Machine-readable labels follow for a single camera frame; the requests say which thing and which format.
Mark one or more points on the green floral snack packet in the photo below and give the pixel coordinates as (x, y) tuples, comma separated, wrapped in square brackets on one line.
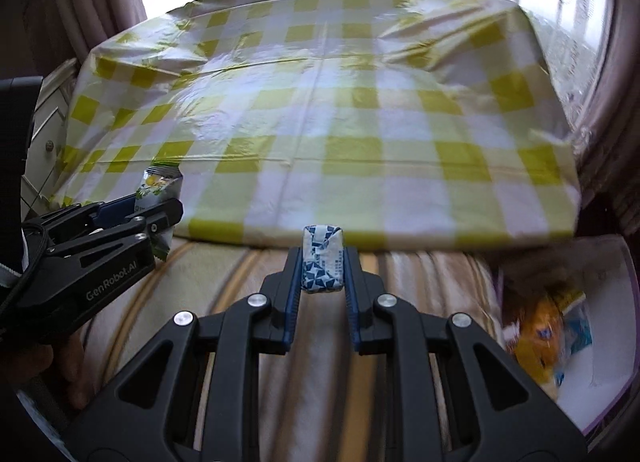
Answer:
[(157, 184)]

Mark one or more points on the orange snack packet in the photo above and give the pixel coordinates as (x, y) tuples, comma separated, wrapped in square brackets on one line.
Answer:
[(535, 337)]

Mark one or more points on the small blue white candy packet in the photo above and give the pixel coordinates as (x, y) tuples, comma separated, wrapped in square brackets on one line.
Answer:
[(322, 262)]

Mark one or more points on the yellow white checkered tablecloth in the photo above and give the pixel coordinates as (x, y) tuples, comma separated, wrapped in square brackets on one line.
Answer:
[(325, 117)]

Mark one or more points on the white cabinet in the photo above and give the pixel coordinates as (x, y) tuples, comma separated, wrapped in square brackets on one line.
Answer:
[(50, 142)]

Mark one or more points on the white lace curtain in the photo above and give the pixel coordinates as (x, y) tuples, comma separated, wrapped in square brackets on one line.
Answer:
[(525, 2)]

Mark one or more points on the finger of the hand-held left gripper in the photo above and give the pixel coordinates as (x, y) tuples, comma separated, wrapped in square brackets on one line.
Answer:
[(120, 207), (125, 232)]

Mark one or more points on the white storage box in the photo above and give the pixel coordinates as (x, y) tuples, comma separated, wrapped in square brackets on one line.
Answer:
[(610, 367)]

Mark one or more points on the striped sofa cushion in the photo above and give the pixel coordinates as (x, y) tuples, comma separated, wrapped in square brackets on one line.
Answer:
[(325, 367)]

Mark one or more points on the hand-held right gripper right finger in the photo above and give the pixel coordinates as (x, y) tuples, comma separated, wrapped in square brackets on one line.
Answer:
[(351, 302)]

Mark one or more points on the person's left hand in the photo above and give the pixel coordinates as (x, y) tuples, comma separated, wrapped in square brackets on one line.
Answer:
[(50, 362)]

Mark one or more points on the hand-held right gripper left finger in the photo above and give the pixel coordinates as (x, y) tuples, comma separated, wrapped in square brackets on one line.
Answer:
[(292, 302)]

